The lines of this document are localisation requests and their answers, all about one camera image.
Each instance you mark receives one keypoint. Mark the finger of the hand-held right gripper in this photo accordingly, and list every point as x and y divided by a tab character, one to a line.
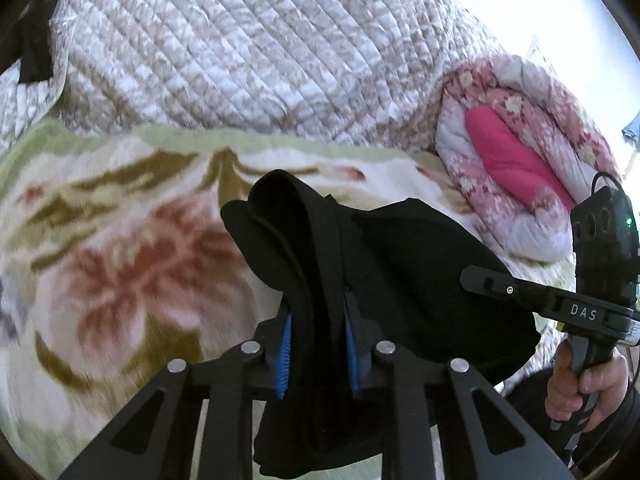
500	285

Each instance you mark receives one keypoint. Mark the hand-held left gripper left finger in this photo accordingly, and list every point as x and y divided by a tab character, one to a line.
285	355

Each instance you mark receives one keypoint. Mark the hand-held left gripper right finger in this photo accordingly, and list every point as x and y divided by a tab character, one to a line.
352	360

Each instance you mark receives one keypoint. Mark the black pants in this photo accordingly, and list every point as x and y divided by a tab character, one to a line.
415	270

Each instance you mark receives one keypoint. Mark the person's right hand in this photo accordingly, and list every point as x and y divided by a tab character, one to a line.
565	385

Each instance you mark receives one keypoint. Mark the rolled pink floral quilt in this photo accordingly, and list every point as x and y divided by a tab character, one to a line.
500	210

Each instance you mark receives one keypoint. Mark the blue object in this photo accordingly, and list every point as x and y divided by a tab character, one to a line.
633	130

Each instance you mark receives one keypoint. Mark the magenta pillow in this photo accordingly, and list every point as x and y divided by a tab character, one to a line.
510	155

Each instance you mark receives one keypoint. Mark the floral fleece blanket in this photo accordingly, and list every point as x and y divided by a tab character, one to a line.
125	260

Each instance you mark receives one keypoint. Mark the beige quilted bedspread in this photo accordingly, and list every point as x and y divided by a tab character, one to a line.
240	45

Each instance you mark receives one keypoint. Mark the black cloth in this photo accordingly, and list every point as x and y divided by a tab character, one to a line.
35	45

